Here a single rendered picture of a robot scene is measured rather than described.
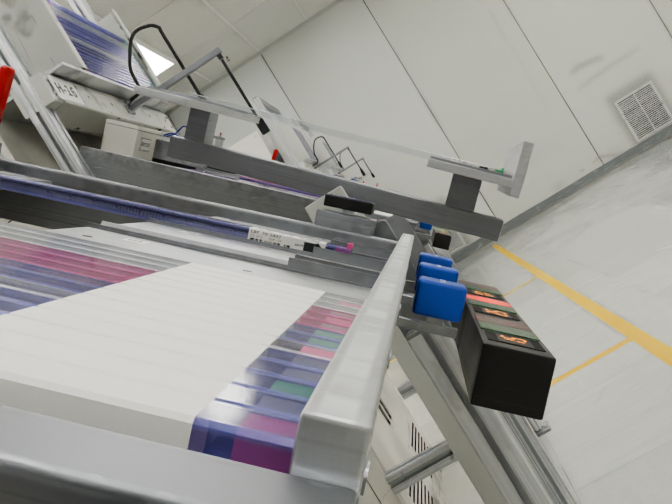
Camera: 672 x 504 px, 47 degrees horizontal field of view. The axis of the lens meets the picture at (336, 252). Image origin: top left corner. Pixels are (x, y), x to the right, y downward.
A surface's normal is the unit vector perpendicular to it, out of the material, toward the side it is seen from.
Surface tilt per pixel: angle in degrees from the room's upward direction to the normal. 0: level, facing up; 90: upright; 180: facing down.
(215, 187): 90
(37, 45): 90
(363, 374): 43
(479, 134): 90
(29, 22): 90
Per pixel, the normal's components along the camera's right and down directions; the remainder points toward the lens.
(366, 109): -0.11, 0.07
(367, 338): 0.20, -0.98
